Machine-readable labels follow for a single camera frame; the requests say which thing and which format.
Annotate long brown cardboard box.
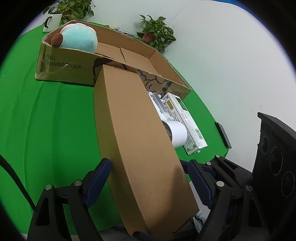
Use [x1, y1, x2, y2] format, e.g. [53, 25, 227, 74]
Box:
[94, 64, 200, 240]

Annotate printed paper packet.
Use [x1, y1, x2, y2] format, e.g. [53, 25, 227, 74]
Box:
[109, 25, 135, 39]

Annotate person's blue jeans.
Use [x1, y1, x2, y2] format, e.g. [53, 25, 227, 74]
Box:
[194, 213, 209, 235]

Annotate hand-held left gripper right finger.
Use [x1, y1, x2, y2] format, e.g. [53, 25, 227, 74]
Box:
[188, 160, 271, 241]

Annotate potted green plant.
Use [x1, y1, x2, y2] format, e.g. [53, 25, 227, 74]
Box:
[136, 14, 176, 54]
[43, 0, 96, 25]

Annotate teal plush toy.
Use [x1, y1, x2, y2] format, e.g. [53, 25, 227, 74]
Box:
[51, 23, 98, 53]

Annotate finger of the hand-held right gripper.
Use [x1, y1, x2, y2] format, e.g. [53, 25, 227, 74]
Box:
[214, 155, 252, 187]
[205, 162, 241, 189]

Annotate white cylindrical cup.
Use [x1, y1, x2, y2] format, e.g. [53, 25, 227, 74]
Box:
[161, 119, 187, 148]

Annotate black cable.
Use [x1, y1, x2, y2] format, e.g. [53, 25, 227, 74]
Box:
[0, 155, 36, 209]

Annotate green tablecloth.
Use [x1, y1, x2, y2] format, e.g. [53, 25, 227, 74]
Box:
[0, 21, 232, 234]

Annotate black phone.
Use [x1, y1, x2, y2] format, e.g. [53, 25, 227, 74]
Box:
[215, 121, 232, 149]

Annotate white mug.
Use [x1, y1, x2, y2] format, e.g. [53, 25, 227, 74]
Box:
[43, 13, 63, 33]

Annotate white printed medicine box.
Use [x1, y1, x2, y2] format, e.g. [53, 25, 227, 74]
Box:
[161, 92, 207, 155]

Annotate white folding phone stand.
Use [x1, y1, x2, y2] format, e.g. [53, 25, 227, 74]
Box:
[147, 91, 176, 122]

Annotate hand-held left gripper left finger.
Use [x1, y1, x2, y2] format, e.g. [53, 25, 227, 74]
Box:
[27, 158, 112, 241]

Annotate large printed cardboard carton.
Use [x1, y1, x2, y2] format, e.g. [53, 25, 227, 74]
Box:
[35, 20, 192, 100]

